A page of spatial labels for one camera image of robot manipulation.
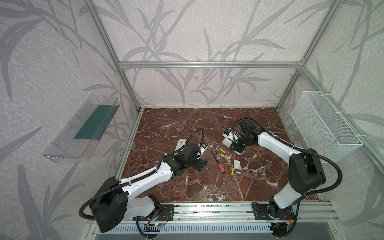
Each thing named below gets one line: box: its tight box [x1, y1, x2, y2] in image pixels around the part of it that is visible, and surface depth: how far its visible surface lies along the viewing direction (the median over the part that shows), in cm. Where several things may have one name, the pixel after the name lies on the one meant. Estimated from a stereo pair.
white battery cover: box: [234, 160, 241, 170], surface depth 92 cm
